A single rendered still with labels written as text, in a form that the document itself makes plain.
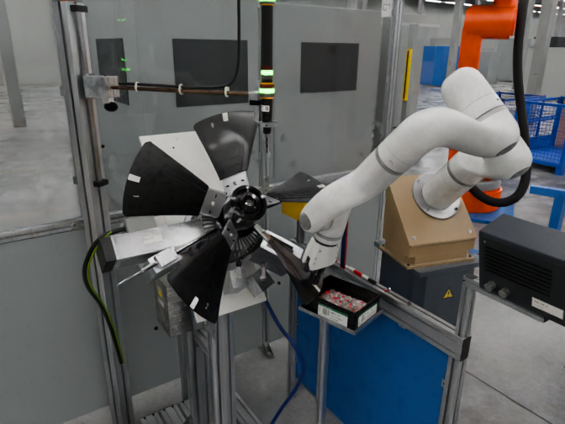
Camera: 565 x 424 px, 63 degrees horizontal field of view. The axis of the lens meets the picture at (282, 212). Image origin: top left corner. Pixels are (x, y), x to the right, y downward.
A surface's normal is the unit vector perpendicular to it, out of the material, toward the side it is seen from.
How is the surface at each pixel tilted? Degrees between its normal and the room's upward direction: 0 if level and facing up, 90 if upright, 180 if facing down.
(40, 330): 90
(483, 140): 113
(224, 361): 90
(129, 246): 50
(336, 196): 61
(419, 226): 46
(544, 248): 15
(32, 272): 90
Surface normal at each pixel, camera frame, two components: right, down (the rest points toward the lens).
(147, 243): 0.44, -0.39
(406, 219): 0.22, -0.43
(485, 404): 0.01, -0.94
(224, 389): 0.56, 0.29
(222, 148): -0.26, -0.23
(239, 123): -0.09, -0.37
